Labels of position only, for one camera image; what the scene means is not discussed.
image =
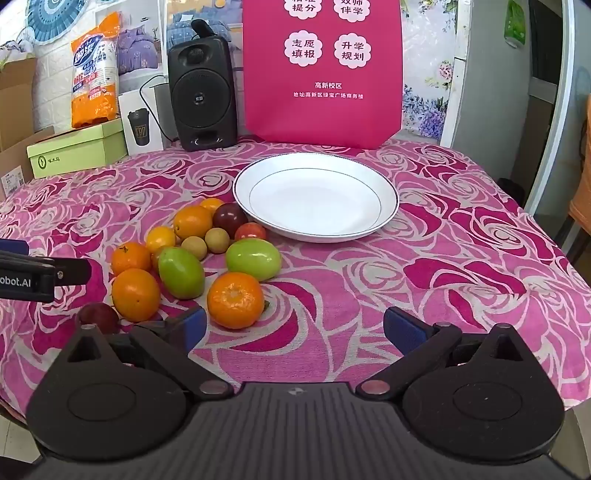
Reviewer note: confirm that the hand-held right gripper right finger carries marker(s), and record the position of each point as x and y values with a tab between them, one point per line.
406	327

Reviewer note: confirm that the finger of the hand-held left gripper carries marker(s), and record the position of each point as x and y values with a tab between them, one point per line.
74	272
14	246

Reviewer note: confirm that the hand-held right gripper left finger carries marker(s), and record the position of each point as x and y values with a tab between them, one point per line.
194	325

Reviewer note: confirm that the large orange tangerine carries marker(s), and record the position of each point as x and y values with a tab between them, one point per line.
235	300

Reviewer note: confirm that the dark red apple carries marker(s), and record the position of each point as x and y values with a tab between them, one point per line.
98	316

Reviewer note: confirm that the green oval fruit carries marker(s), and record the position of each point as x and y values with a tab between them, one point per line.
254	259
181	272

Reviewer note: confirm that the small tangerine with green stem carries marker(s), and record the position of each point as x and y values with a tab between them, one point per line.
129	259

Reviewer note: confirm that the smooth round orange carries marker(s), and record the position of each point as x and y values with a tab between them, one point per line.
192	222
136	295

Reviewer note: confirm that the small tan longan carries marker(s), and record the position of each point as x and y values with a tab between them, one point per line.
194	247
217	240

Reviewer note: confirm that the small yellow citrus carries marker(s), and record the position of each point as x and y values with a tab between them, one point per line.
160	237

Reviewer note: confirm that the red round fruit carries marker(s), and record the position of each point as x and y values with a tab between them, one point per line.
250	230

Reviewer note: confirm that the dark purple round fruit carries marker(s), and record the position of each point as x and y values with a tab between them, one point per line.
229	218

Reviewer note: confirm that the small orange citrus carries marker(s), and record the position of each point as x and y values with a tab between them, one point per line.
211	205

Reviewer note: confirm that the white round plate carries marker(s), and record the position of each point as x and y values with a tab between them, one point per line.
318	198

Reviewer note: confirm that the pink rose tablecloth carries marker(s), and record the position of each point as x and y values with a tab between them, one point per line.
415	277

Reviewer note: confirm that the light green cardboard box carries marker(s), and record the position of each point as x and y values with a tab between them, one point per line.
78	147

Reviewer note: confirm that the brown cardboard box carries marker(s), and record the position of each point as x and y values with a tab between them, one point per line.
16	115

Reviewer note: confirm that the orange white paper cup pack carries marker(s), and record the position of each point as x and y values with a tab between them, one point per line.
94	92

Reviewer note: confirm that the dark bin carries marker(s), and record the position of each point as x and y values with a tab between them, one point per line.
517	191

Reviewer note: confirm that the white box with cup picture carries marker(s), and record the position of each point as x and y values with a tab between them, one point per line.
138	99

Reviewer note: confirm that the black speaker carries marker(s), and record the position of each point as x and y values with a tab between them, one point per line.
203	115

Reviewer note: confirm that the orange covered chair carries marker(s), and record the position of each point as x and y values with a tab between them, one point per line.
582	207

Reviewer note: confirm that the magenta fabric bag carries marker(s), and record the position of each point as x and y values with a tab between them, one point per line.
277	115

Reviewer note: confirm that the purple bedding poster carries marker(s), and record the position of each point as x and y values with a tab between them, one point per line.
138	50

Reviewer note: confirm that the blue paper fan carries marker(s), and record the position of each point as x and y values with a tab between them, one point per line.
55	18

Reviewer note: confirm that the blue bedding poster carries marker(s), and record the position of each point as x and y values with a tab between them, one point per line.
180	27

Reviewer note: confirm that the black microphone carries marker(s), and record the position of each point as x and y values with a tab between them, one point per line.
203	30

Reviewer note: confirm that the sliding door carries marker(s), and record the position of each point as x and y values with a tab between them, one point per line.
572	69

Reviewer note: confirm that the floral wall covering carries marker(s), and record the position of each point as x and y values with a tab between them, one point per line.
429	92

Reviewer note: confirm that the green wall sticker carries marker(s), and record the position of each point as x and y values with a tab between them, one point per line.
516	23

